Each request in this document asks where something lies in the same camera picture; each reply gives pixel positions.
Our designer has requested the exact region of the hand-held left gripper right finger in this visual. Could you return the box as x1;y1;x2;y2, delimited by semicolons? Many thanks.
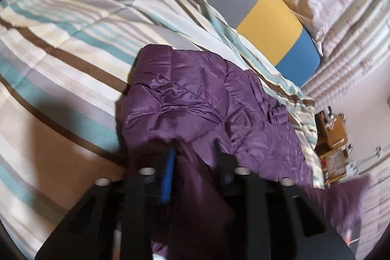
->
213;139;355;260

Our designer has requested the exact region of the purple quilted down jacket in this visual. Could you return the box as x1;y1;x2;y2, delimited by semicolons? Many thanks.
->
117;45;371;260

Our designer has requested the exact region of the wooden bedside table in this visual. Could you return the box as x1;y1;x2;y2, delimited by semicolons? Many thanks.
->
318;144;351;186

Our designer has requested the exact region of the grey yellow blue headboard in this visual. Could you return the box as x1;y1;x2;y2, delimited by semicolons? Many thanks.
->
186;0;323;87

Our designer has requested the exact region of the wooden desk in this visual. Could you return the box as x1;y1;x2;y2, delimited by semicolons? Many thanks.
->
315;109;348;149

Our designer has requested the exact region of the striped duvet cover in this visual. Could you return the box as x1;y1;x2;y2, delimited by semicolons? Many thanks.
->
0;0;325;257

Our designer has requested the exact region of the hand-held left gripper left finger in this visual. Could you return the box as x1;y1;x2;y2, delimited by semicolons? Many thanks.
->
33;147;178;260

